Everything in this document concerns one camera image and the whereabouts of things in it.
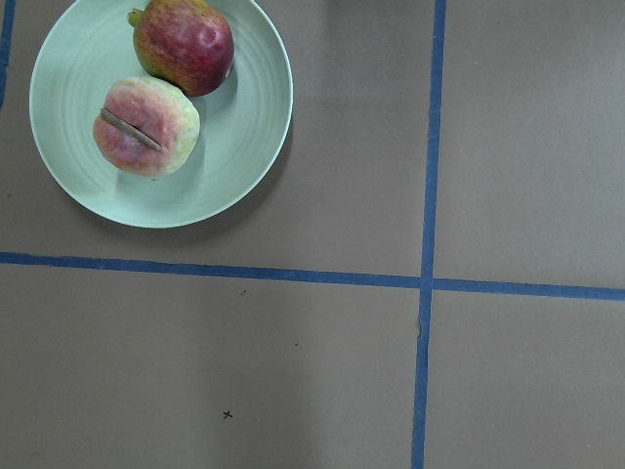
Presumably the pale peach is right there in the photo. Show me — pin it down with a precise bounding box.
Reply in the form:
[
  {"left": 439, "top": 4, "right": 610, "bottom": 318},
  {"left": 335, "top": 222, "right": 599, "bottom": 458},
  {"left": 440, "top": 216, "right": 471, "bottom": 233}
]
[{"left": 93, "top": 76, "right": 200, "bottom": 177}]

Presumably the red apple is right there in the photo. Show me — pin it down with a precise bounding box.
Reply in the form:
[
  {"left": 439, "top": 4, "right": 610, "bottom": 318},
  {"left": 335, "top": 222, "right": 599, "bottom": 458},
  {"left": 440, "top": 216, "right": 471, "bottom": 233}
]
[{"left": 127, "top": 1, "right": 234, "bottom": 97}]

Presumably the green plate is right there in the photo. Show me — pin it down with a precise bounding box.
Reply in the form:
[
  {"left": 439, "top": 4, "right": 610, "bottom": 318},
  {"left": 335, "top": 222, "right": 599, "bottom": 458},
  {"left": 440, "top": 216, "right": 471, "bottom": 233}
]
[{"left": 29, "top": 1, "right": 293, "bottom": 229}]

